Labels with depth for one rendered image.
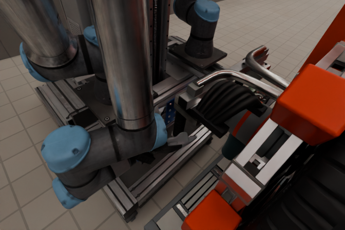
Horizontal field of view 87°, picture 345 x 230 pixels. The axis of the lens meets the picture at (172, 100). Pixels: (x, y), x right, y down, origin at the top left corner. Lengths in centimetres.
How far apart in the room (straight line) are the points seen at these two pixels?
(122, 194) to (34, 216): 57
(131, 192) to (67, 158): 80
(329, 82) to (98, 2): 30
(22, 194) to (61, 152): 124
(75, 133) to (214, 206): 30
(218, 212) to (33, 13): 48
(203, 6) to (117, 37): 65
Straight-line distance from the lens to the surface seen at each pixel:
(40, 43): 46
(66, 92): 88
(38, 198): 152
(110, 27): 26
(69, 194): 45
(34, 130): 185
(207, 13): 86
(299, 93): 28
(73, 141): 35
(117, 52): 26
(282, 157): 36
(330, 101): 29
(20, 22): 41
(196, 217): 41
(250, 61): 59
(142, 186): 112
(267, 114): 58
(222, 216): 42
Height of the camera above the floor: 128
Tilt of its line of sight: 44 degrees down
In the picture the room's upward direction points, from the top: 7 degrees clockwise
